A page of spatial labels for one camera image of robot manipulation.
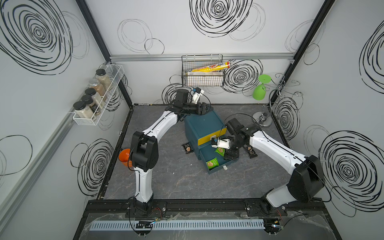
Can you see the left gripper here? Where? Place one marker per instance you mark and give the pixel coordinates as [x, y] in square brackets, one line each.
[201, 109]

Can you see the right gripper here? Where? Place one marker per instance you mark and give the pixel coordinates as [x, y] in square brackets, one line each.
[230, 154]

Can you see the black cookie packet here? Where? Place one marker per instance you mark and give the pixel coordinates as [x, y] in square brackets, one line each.
[187, 147]
[251, 152]

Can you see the teal drawer cabinet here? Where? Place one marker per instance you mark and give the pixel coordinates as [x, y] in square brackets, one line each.
[199, 132]

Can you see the teal drawer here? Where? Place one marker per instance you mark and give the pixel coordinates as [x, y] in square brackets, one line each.
[219, 160]

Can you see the yellow top drawer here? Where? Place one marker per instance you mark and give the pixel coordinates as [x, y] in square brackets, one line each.
[207, 138]

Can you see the green cookie packet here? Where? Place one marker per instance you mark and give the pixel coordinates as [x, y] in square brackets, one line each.
[211, 164]
[220, 151]

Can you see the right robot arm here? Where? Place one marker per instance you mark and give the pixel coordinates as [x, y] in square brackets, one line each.
[307, 176]

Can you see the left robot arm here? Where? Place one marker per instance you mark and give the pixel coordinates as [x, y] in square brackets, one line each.
[145, 145]

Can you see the chrome glass holder stand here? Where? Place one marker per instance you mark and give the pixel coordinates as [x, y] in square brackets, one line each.
[278, 92]

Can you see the yellow snack tube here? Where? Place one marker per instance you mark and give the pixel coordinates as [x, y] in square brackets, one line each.
[212, 68]

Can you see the green plastic wine glass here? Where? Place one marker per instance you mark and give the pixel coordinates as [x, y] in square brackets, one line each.
[260, 91]

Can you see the orange cup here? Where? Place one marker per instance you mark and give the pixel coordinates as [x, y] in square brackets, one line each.
[124, 158]

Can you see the spice jar tan contents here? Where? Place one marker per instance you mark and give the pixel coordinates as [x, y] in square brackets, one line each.
[103, 78]

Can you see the spice jar white contents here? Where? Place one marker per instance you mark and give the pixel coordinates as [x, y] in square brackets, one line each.
[96, 96]

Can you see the spice jar brown contents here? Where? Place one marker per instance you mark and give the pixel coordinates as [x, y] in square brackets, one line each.
[95, 84]

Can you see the white spice rack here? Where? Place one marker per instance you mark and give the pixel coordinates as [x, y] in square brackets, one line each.
[113, 99]

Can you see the spice jar dark contents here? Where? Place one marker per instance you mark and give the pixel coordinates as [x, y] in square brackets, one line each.
[91, 104]

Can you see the spice jar light powder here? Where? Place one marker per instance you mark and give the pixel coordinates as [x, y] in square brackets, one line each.
[82, 110]

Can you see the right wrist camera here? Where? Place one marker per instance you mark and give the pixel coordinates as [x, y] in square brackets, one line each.
[220, 143]

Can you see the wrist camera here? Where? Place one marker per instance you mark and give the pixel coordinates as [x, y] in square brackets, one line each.
[197, 95]
[220, 143]

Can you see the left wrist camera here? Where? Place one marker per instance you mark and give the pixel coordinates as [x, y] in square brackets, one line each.
[197, 95]

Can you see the wire wall basket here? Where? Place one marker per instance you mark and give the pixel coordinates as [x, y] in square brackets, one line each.
[191, 62]

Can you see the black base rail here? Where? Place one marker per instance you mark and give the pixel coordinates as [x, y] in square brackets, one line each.
[165, 208]

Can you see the white cable duct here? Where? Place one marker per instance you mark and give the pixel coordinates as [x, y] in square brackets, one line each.
[250, 224]

